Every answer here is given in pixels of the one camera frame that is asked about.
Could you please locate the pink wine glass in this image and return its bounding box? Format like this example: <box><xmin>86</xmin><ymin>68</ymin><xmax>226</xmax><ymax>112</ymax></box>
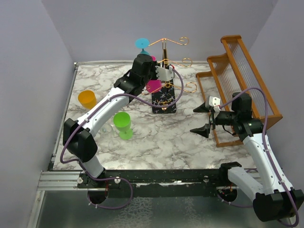
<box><xmin>145</xmin><ymin>56</ymin><xmax>162</xmax><ymax>94</ymax></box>

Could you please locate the blue wine glass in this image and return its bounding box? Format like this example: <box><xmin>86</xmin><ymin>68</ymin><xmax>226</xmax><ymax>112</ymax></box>
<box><xmin>135</xmin><ymin>38</ymin><xmax>150</xmax><ymax>55</ymax></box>

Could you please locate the orange wine glass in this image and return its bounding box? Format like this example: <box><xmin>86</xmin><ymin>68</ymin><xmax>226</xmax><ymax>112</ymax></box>
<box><xmin>78</xmin><ymin>90</ymin><xmax>97</xmax><ymax>109</ymax></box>

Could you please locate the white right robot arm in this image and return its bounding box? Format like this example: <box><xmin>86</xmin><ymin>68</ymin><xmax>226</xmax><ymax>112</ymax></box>
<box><xmin>191</xmin><ymin>91</ymin><xmax>304</xmax><ymax>227</ymax></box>

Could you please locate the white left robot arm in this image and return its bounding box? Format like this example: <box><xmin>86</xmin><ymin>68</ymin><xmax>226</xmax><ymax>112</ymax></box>
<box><xmin>62</xmin><ymin>54</ymin><xmax>158</xmax><ymax>188</ymax></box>

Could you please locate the gold wine glass rack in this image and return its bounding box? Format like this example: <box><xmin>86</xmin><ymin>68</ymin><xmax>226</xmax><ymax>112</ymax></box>
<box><xmin>135</xmin><ymin>37</ymin><xmax>198</xmax><ymax>114</ymax></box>

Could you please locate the wooden tiered shelf rack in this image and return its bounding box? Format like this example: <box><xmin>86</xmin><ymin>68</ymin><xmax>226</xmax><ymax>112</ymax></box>
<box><xmin>196</xmin><ymin>35</ymin><xmax>283</xmax><ymax>147</ymax></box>

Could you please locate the green wine glass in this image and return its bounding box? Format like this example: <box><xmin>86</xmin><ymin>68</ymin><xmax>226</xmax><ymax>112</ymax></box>
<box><xmin>113</xmin><ymin>112</ymin><xmax>133</xmax><ymax>140</ymax></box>

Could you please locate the clear wine glass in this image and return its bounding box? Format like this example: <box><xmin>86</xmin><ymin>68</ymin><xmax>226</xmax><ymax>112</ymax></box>
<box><xmin>100</xmin><ymin>123</ymin><xmax>121</xmax><ymax>152</ymax></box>

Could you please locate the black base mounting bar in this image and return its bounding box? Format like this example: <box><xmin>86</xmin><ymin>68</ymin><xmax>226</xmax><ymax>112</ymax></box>
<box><xmin>77</xmin><ymin>169</ymin><xmax>240</xmax><ymax>201</ymax></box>

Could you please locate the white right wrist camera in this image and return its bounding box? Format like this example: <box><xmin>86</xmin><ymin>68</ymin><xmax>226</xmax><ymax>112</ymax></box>
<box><xmin>205</xmin><ymin>96</ymin><xmax>221</xmax><ymax>113</ymax></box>

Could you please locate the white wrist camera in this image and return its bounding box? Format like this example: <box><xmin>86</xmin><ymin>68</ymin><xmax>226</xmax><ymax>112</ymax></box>
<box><xmin>155</xmin><ymin>65</ymin><xmax>175</xmax><ymax>81</ymax></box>
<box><xmin>205</xmin><ymin>96</ymin><xmax>221</xmax><ymax>113</ymax></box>

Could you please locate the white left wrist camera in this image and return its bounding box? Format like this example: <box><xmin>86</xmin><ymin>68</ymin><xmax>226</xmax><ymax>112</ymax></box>
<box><xmin>155</xmin><ymin>65</ymin><xmax>175</xmax><ymax>81</ymax></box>

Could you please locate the aluminium extrusion rail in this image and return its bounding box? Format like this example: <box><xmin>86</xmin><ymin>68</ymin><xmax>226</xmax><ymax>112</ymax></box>
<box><xmin>37</xmin><ymin>170</ymin><xmax>84</xmax><ymax>191</ymax></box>

